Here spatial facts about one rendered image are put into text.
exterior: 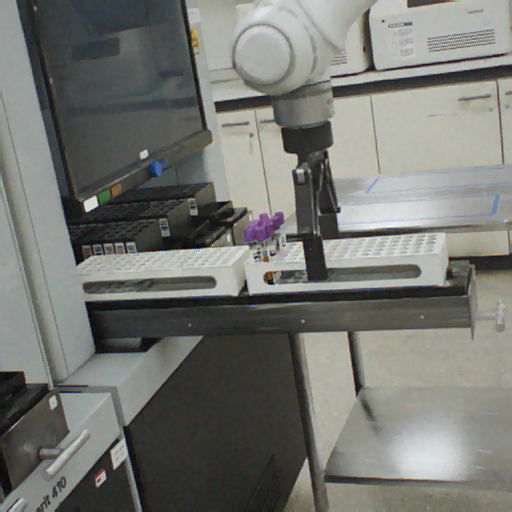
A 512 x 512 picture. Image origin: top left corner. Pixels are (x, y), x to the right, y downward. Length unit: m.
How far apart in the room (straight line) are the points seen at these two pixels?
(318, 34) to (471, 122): 2.52
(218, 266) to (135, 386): 0.23
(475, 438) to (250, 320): 0.76
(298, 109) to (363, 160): 2.43
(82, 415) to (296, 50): 0.58
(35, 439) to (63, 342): 0.26
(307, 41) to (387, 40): 2.53
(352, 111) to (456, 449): 2.02
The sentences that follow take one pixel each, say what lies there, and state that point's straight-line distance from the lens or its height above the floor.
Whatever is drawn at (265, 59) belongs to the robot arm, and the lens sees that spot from 0.98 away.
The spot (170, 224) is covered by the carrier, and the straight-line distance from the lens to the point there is 1.63.
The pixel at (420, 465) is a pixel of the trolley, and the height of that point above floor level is 0.28.
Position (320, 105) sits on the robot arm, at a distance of 1.19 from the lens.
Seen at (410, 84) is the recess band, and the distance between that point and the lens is 3.57.
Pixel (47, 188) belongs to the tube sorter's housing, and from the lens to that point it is 1.29.
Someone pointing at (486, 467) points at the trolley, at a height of 0.28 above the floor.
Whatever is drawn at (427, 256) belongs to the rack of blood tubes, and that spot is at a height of 0.86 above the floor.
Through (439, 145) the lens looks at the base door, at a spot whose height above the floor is 0.58.
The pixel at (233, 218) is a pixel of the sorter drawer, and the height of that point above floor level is 0.82.
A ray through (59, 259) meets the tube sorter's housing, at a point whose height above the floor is 0.92.
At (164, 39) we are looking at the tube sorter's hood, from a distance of 1.71.
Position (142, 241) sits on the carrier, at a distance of 1.51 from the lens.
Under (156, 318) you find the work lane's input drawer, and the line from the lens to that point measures 1.33.
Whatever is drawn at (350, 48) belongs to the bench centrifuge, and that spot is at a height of 1.02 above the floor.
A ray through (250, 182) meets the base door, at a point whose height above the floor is 0.49.
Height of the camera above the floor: 1.23
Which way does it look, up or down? 16 degrees down
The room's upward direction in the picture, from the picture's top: 9 degrees counter-clockwise
